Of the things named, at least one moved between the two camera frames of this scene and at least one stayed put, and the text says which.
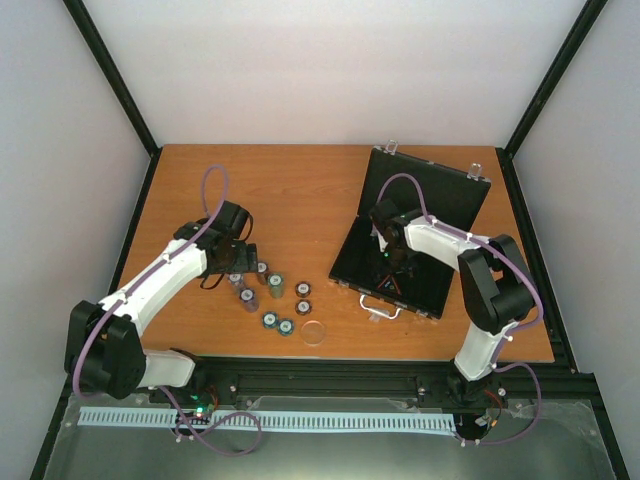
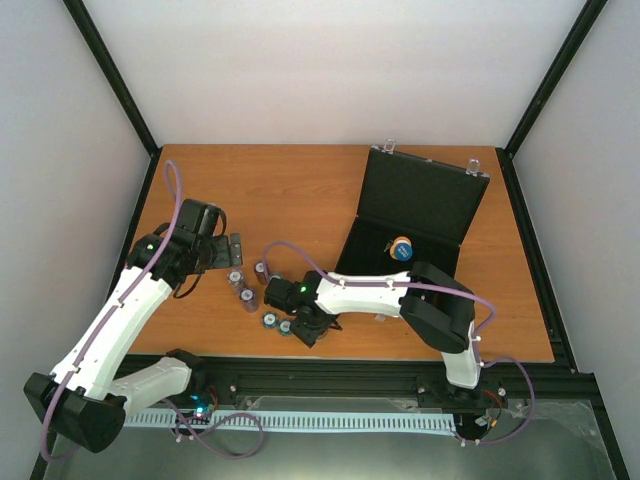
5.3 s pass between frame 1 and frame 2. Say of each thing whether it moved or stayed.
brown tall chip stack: stayed
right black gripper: moved
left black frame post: stayed
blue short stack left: stayed
